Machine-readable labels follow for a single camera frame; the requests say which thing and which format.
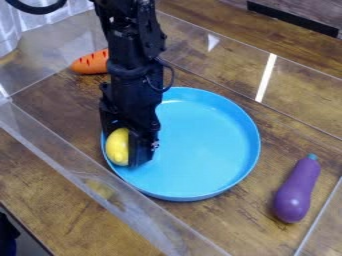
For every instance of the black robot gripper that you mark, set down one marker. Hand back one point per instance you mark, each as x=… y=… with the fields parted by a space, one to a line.
x=128 y=106

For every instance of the yellow toy lemon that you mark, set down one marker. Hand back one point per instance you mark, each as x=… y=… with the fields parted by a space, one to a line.
x=116 y=147

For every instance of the round blue tray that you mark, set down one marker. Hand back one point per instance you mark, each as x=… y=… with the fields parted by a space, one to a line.
x=210 y=148

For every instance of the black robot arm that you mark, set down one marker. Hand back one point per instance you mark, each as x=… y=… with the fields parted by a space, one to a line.
x=132 y=32

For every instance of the orange toy carrot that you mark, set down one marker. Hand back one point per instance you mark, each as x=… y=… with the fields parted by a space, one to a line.
x=91 y=63

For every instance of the white patterned curtain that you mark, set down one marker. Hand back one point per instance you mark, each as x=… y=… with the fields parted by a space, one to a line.
x=15 y=22

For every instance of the purple toy eggplant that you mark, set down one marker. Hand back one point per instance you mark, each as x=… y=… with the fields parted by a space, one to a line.
x=293 y=197

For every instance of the clear acrylic enclosure wall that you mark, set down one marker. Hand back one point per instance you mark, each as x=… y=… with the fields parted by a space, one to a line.
x=278 y=70

